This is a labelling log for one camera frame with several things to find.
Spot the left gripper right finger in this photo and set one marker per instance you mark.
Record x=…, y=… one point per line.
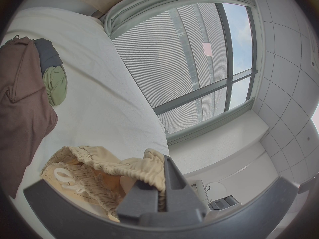
x=179, y=195

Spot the green garment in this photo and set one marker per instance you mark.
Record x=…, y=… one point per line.
x=56, y=86

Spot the brown garment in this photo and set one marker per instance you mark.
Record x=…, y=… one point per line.
x=22, y=103

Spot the dark blue garment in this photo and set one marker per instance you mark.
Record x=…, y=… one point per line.
x=48, y=53

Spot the blue-green curtain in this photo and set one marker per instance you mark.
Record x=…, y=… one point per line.
x=159, y=1

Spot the window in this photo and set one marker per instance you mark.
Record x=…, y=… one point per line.
x=189, y=66

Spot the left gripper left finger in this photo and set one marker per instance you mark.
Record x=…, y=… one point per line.
x=139, y=203

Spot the bed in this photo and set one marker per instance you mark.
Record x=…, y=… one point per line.
x=99, y=88

